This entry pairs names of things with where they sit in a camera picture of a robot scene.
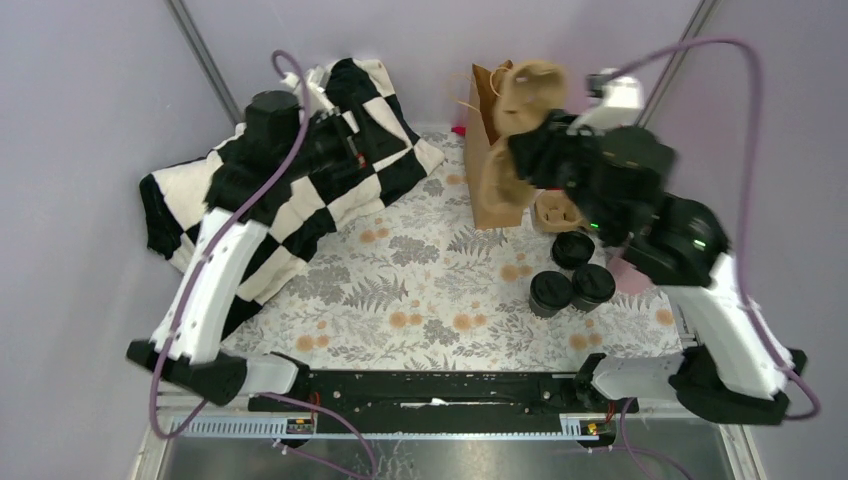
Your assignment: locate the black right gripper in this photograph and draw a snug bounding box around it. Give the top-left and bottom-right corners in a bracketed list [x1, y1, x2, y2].
[505, 108, 621, 240]

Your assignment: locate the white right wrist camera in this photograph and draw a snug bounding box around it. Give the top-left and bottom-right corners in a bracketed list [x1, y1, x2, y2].
[573, 68, 644, 133]

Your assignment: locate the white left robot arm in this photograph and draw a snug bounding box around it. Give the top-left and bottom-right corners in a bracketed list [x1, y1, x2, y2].
[126, 91, 374, 411]

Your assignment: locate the pink straw holder cup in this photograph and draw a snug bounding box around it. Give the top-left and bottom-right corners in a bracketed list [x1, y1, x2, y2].
[607, 257, 654, 295]

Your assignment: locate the black plastic cup lid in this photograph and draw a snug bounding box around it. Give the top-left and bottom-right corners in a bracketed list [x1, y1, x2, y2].
[572, 262, 617, 305]

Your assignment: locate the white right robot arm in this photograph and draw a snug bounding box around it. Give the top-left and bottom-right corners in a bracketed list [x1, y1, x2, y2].
[506, 109, 807, 425]

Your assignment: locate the floral patterned table mat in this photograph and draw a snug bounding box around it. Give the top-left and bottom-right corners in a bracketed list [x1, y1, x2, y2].
[223, 132, 682, 372]

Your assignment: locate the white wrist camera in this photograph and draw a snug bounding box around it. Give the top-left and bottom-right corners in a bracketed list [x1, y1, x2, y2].
[280, 66, 330, 103]
[573, 68, 644, 133]

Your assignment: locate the black paper coffee cup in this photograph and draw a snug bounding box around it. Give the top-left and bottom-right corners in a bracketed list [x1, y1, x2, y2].
[570, 262, 617, 314]

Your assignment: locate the black white checkered blanket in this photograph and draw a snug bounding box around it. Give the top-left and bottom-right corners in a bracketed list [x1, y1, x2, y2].
[139, 58, 445, 337]

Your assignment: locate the brown cardboard cup carrier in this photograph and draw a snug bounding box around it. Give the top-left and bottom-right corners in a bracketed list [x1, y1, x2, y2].
[533, 190, 588, 233]

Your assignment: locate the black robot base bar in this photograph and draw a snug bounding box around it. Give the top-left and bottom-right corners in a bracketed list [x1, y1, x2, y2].
[248, 364, 639, 446]

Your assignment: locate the brown paper bag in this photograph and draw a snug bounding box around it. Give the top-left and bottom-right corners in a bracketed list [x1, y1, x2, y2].
[453, 60, 524, 230]

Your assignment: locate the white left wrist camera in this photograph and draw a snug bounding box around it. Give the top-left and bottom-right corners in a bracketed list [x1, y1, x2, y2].
[280, 66, 330, 103]

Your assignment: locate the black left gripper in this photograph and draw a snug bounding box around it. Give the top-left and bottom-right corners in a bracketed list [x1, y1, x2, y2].
[283, 94, 410, 181]

